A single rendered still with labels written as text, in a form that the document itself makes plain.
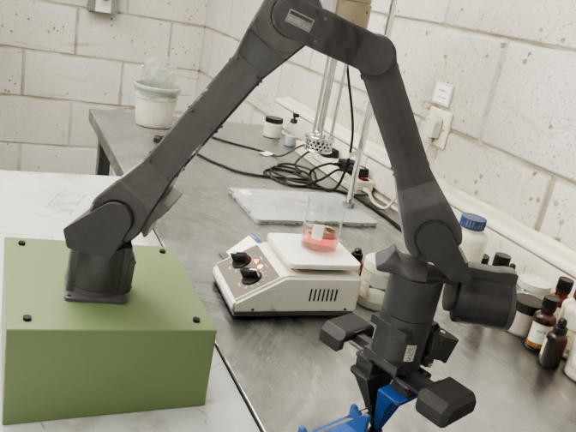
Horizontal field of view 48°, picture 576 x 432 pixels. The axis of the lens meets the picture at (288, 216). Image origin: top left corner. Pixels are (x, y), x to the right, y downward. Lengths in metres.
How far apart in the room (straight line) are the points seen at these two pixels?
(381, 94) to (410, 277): 0.19
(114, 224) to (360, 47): 0.30
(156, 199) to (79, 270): 0.12
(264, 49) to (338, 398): 0.43
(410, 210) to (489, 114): 0.84
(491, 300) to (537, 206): 0.65
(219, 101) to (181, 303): 0.24
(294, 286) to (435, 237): 0.35
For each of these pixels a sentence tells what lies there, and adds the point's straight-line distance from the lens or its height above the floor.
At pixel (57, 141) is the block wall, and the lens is 3.39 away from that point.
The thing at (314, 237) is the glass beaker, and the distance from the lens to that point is 0.98.
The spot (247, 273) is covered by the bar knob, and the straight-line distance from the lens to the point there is 0.95.
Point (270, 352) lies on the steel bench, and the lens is 0.88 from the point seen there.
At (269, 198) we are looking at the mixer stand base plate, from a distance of 1.47.
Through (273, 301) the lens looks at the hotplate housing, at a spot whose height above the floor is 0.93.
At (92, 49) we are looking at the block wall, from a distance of 3.31.
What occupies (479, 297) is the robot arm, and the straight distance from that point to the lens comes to 0.69.
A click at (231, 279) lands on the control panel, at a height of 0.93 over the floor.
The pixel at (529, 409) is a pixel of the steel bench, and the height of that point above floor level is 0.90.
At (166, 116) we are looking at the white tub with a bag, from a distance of 2.00.
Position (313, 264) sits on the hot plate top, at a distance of 0.95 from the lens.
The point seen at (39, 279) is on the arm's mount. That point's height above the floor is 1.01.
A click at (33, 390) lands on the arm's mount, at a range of 0.71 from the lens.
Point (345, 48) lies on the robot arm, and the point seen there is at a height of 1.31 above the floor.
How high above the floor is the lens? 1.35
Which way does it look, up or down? 19 degrees down
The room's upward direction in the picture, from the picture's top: 11 degrees clockwise
